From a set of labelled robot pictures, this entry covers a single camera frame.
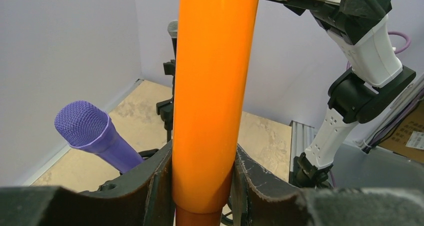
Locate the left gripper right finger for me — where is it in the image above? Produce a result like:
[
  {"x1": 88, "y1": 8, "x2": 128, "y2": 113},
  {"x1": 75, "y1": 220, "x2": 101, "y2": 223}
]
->
[{"x1": 231, "y1": 146, "x2": 424, "y2": 226}]

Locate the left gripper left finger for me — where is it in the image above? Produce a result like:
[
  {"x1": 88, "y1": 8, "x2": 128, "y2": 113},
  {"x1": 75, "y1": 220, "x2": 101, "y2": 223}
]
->
[{"x1": 0, "y1": 142, "x2": 173, "y2": 226}]

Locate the orange microphone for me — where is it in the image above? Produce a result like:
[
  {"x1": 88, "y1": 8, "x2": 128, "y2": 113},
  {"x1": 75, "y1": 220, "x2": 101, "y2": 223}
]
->
[{"x1": 172, "y1": 0, "x2": 259, "y2": 226}]

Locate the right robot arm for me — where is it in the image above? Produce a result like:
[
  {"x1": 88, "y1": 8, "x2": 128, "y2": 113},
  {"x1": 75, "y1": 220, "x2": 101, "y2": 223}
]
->
[{"x1": 267, "y1": 0, "x2": 416, "y2": 188}]

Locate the purple microphone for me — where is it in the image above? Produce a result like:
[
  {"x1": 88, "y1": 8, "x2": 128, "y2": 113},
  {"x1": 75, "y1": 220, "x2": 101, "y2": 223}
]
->
[{"x1": 54, "y1": 100, "x2": 145, "y2": 174}]

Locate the black silver-head microphone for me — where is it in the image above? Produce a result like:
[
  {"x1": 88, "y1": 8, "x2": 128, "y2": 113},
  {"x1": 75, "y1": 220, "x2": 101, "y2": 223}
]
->
[{"x1": 167, "y1": 20, "x2": 178, "y2": 58}]

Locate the black shock mount round stand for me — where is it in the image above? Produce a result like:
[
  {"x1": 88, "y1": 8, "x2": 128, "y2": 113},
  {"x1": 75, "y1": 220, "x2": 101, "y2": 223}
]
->
[{"x1": 97, "y1": 148, "x2": 159, "y2": 192}]

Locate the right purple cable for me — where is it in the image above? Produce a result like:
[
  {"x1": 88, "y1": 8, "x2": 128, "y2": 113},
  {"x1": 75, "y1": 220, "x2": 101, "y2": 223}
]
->
[{"x1": 346, "y1": 31, "x2": 412, "y2": 71}]

